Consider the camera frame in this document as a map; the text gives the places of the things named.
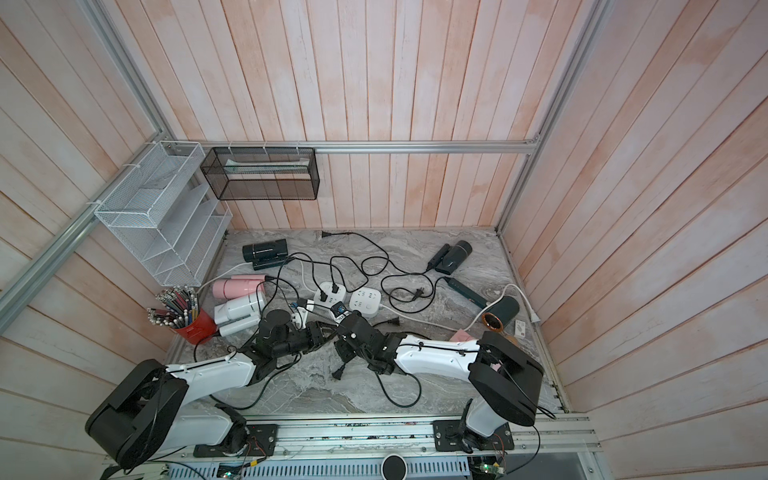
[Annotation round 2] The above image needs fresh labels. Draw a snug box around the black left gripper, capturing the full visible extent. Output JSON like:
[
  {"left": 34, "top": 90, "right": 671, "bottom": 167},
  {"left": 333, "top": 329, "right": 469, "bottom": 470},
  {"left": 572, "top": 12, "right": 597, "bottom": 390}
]
[{"left": 274, "top": 320, "right": 342, "bottom": 358}]

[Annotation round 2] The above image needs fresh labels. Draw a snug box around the white dryer black cord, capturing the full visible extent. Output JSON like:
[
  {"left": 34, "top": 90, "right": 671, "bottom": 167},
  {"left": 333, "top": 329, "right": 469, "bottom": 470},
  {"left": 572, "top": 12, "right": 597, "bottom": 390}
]
[{"left": 191, "top": 311, "right": 349, "bottom": 412}]

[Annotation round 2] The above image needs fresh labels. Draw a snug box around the black cord with plug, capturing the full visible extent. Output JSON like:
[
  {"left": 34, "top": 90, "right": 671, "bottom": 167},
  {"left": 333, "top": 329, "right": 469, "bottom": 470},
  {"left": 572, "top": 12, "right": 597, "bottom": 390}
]
[{"left": 281, "top": 251, "right": 370, "bottom": 295}]

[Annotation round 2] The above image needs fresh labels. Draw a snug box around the pink dryer black cord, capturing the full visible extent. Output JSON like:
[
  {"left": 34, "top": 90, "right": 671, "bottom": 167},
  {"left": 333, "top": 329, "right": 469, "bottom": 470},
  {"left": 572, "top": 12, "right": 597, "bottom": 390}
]
[{"left": 368, "top": 317, "right": 423, "bottom": 409}]

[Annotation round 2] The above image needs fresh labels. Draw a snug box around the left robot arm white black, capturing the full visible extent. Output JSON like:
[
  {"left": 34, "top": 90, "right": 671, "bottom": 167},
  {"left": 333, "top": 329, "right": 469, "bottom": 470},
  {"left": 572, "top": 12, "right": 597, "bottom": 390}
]
[{"left": 85, "top": 310, "right": 336, "bottom": 470}]

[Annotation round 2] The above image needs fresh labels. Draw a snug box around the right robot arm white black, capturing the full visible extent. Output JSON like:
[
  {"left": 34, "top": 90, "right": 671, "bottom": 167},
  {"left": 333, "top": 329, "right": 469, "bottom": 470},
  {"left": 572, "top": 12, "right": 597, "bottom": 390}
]
[{"left": 336, "top": 311, "right": 544, "bottom": 438}]

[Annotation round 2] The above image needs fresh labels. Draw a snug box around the near white power strip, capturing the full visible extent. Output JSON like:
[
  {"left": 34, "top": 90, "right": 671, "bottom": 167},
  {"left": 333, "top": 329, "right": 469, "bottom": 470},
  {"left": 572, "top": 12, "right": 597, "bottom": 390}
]
[{"left": 313, "top": 281, "right": 347, "bottom": 313}]

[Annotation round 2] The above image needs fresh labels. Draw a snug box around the white power strip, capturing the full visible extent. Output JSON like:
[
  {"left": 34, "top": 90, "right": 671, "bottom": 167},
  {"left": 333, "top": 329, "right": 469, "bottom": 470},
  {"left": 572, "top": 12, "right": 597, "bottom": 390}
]
[
  {"left": 313, "top": 281, "right": 347, "bottom": 313},
  {"left": 348, "top": 287, "right": 382, "bottom": 319}
]

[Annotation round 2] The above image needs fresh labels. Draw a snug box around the far white power strip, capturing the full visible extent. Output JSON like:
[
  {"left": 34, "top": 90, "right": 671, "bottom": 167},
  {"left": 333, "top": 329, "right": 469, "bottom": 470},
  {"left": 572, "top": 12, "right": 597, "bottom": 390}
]
[{"left": 348, "top": 287, "right": 382, "bottom": 319}]

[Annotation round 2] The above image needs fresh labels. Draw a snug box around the black folded hair dryer left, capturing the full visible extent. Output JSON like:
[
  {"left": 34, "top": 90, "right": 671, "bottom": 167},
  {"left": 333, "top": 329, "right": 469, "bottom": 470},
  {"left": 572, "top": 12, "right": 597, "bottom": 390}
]
[{"left": 241, "top": 239, "right": 290, "bottom": 271}]

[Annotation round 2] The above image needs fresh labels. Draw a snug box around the pink hair dryer left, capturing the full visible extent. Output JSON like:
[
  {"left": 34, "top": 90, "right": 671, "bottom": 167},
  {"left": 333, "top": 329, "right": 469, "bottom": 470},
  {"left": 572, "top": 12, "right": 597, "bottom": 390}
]
[{"left": 212, "top": 274, "right": 266, "bottom": 300}]

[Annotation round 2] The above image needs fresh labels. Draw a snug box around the pink folded hair dryer right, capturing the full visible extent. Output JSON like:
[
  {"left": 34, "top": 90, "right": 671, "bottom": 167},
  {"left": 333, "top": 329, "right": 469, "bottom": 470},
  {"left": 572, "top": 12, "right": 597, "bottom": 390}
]
[{"left": 450, "top": 330, "right": 477, "bottom": 343}]

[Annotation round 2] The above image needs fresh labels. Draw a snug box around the black round sensor puck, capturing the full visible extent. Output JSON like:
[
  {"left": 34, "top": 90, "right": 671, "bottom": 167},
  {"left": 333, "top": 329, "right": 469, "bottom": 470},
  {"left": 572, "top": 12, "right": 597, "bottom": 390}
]
[{"left": 381, "top": 453, "right": 407, "bottom": 480}]

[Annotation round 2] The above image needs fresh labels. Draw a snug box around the dark green folded hair dryer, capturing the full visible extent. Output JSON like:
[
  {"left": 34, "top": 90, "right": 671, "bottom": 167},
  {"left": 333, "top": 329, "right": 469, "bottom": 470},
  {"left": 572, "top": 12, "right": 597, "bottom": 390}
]
[{"left": 427, "top": 240, "right": 473, "bottom": 275}]

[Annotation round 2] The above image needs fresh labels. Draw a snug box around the red cup of pencils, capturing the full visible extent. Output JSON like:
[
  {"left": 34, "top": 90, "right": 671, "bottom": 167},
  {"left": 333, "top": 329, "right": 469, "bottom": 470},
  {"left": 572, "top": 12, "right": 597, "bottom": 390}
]
[{"left": 147, "top": 286, "right": 218, "bottom": 345}]

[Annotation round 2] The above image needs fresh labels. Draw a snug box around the dark green hair dryer copper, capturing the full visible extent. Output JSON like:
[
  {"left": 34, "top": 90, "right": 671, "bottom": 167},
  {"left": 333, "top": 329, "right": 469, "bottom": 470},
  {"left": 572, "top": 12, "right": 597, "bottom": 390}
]
[{"left": 447, "top": 277, "right": 521, "bottom": 333}]

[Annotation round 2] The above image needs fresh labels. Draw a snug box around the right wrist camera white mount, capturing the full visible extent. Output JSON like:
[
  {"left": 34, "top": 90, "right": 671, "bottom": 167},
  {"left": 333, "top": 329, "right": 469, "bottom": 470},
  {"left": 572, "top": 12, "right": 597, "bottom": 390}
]
[{"left": 328, "top": 302, "right": 352, "bottom": 324}]

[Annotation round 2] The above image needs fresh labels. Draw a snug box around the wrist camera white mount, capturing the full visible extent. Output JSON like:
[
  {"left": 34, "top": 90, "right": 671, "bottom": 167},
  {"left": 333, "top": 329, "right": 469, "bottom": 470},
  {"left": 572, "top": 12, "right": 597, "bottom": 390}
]
[
  {"left": 328, "top": 302, "right": 352, "bottom": 324},
  {"left": 291, "top": 301, "right": 315, "bottom": 330}
]

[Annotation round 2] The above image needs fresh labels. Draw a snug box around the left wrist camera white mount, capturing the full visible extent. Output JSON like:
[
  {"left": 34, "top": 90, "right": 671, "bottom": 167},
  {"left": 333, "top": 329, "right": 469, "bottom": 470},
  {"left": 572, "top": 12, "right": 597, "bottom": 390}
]
[{"left": 291, "top": 301, "right": 315, "bottom": 330}]

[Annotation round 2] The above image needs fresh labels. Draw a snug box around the far black plug cord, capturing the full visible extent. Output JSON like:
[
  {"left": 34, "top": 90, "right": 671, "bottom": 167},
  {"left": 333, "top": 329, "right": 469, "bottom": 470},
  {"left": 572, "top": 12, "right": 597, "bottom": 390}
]
[{"left": 319, "top": 229, "right": 439, "bottom": 316}]

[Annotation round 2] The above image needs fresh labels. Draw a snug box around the black mesh wall basket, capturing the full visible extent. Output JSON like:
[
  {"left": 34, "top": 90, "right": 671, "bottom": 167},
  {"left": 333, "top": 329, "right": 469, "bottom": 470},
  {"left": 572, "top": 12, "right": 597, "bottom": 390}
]
[{"left": 201, "top": 146, "right": 320, "bottom": 201}]

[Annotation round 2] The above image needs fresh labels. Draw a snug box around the white power strip cable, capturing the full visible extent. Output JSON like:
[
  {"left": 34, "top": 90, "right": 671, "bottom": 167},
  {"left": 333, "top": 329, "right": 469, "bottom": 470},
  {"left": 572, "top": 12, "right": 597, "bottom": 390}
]
[{"left": 377, "top": 281, "right": 541, "bottom": 334}]

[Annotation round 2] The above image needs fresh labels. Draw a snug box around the white wire shelf rack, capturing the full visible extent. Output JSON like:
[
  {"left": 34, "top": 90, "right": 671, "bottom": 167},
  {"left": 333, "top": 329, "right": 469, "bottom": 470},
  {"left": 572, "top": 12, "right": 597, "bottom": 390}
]
[{"left": 95, "top": 141, "right": 232, "bottom": 287}]

